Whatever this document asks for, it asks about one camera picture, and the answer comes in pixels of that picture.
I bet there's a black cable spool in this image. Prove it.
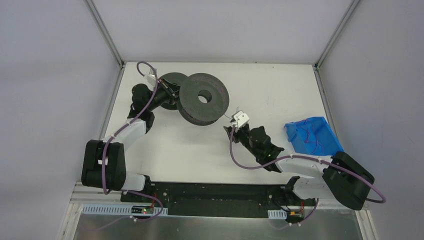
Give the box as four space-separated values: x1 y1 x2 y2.
176 73 230 126

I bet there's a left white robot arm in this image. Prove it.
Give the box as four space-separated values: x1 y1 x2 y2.
81 77 181 203

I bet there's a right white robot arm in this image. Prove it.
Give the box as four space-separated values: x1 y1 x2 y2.
223 124 386 211

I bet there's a black spool lying flat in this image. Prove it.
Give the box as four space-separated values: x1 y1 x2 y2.
160 72 188 111

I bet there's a blue plastic bin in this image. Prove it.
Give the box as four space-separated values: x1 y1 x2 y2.
284 116 344 156

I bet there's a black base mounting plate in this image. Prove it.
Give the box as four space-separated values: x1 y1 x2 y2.
120 180 316 220

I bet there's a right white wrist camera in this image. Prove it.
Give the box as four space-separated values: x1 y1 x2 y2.
230 110 250 129

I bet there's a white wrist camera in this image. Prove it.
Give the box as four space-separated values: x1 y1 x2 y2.
144 68 157 86
230 110 250 129

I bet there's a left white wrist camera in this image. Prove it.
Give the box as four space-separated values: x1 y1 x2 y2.
144 68 157 86

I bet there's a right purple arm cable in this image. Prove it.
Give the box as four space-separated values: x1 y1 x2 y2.
229 125 387 226

